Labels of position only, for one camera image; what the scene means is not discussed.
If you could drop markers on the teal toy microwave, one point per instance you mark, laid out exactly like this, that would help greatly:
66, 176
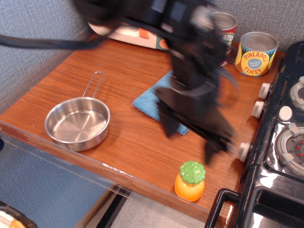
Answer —
138, 36

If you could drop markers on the blue folded cloth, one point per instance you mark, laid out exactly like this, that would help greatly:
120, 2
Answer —
147, 101

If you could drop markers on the white stove knob near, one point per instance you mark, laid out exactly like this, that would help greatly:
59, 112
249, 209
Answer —
243, 151

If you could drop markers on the pineapple slices can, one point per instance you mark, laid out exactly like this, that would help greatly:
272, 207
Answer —
256, 52

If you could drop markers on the black toy stove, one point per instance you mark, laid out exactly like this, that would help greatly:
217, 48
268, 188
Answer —
272, 183

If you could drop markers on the white stove knob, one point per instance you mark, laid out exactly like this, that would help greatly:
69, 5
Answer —
257, 109
243, 151
263, 93

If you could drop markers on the clear acrylic table guard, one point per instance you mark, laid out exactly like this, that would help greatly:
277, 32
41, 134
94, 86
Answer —
138, 169

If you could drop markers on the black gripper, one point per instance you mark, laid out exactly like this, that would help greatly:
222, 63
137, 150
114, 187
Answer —
191, 100

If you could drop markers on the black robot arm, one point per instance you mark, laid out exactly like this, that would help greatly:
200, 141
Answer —
196, 50

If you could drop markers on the white stove knob middle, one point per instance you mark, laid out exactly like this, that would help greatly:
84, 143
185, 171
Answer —
257, 109

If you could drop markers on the tomato sauce can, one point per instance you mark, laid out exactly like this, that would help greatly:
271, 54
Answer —
227, 23

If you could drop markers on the white stove knob far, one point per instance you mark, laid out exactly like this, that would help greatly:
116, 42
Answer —
263, 93

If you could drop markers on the stainless steel pan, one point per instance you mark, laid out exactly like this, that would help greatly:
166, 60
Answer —
79, 123

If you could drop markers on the orange toy carrot green top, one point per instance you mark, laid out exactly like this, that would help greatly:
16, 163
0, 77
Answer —
190, 182

